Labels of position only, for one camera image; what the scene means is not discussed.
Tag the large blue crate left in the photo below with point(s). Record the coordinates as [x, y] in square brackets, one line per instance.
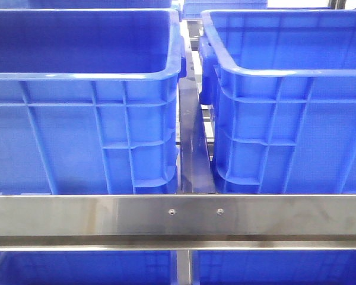
[88, 101]

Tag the large blue crate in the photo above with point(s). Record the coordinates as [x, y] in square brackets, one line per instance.
[281, 85]
[88, 101]

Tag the large blue crate right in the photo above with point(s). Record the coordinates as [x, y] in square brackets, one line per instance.
[281, 85]

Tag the lower blue crate right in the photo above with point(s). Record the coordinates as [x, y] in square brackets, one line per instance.
[275, 267]

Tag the far blue crate right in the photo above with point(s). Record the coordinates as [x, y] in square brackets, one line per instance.
[193, 9]

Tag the far blue crate left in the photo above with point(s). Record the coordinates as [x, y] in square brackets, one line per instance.
[72, 4]

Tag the lower blue crate left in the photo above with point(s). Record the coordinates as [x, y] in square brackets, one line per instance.
[96, 267]

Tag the steel centre divider rail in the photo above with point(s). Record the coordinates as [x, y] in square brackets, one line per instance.
[195, 172]

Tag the steel vertical rack post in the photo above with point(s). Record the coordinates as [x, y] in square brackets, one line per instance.
[184, 267]

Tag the steel rack front rail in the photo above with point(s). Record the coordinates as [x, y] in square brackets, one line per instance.
[177, 222]

